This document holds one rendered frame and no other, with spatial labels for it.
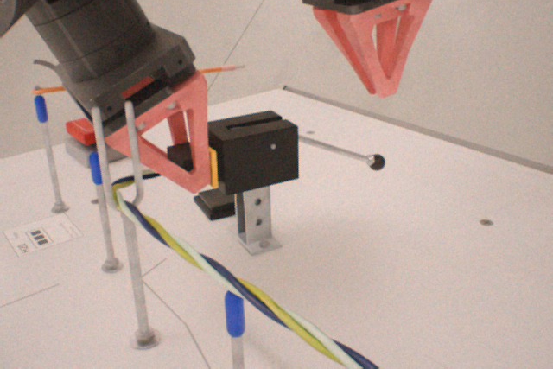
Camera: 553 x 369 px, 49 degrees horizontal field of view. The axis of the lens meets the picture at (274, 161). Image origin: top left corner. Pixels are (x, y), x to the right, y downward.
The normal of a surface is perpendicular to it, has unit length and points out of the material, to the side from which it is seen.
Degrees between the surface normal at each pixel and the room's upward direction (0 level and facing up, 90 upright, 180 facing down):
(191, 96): 101
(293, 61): 0
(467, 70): 0
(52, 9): 70
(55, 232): 47
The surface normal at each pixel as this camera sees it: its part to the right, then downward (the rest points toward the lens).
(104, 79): -0.40, -0.76
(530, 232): -0.03, -0.92
